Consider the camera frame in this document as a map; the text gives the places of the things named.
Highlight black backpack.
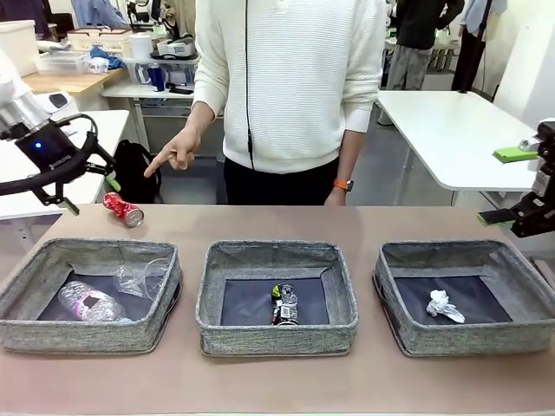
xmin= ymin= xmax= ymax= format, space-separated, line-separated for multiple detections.
xmin=110 ymin=139 xmax=164 ymax=204

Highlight clear plastic storage box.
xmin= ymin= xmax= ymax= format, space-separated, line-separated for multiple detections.
xmin=125 ymin=58 xmax=200 ymax=86

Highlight white desk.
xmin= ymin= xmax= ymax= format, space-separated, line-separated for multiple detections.
xmin=100 ymin=81 xmax=197 ymax=101

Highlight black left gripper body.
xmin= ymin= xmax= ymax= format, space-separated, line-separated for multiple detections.
xmin=15 ymin=120 xmax=95 ymax=186

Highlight person's right hand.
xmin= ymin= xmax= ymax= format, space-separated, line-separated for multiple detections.
xmin=142 ymin=128 xmax=203 ymax=179

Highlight crushed red soda can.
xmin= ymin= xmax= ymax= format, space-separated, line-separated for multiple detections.
xmin=102 ymin=191 xmax=145 ymax=228

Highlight crushed black silver can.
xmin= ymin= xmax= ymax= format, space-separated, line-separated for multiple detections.
xmin=271 ymin=282 xmax=302 ymax=326

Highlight person's left hand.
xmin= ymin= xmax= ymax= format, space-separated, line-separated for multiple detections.
xmin=323 ymin=189 xmax=349 ymax=207

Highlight white cylindrical container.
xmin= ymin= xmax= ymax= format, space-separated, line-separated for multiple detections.
xmin=128 ymin=33 xmax=153 ymax=62

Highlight white storage box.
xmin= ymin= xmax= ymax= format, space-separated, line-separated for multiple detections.
xmin=0 ymin=20 xmax=40 ymax=79

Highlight clear plastic water bottle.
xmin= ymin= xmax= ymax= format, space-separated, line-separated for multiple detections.
xmin=59 ymin=280 xmax=134 ymax=324

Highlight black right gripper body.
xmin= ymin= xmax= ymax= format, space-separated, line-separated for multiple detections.
xmin=531 ymin=164 xmax=555 ymax=200

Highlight background person in blue shirt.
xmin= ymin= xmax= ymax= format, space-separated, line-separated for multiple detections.
xmin=71 ymin=0 xmax=132 ymax=30

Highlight blue bottle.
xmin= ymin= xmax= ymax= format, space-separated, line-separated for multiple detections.
xmin=147 ymin=62 xmax=167 ymax=93

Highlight person's right forearm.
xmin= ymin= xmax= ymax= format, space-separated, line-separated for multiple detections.
xmin=184 ymin=101 xmax=219 ymax=142

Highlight background person in black top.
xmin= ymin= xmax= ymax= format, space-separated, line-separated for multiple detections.
xmin=385 ymin=0 xmax=466 ymax=91

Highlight background person in light blue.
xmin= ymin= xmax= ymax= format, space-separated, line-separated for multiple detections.
xmin=453 ymin=0 xmax=508 ymax=93

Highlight person's black trousers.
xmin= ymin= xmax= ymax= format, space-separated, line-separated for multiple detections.
xmin=224 ymin=153 xmax=342 ymax=205

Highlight person's left forearm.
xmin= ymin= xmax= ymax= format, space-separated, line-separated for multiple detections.
xmin=336 ymin=127 xmax=363 ymax=183

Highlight clear plastic bin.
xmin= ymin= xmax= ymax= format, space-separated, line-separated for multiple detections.
xmin=34 ymin=50 xmax=90 ymax=77

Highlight clear plastic container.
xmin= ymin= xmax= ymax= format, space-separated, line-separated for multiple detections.
xmin=113 ymin=257 xmax=175 ymax=301

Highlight blue cloth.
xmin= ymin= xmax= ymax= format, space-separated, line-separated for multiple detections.
xmin=88 ymin=46 xmax=129 ymax=70

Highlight white paper ball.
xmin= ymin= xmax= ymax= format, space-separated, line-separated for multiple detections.
xmin=425 ymin=289 xmax=467 ymax=323

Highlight background person in dark jacket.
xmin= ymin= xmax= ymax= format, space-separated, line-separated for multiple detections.
xmin=0 ymin=0 xmax=51 ymax=36

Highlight wooden workbench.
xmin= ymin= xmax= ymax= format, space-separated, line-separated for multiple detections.
xmin=21 ymin=67 xmax=129 ymax=100

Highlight grey fabric basket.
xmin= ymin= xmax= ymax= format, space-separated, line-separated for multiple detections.
xmin=0 ymin=237 xmax=184 ymax=353
xmin=195 ymin=239 xmax=361 ymax=357
xmin=372 ymin=239 xmax=555 ymax=357

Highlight white knit sweater torso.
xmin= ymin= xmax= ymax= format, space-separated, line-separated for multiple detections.
xmin=193 ymin=0 xmax=387 ymax=174

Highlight white printed crate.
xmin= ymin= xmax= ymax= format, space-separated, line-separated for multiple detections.
xmin=69 ymin=29 xmax=131 ymax=55

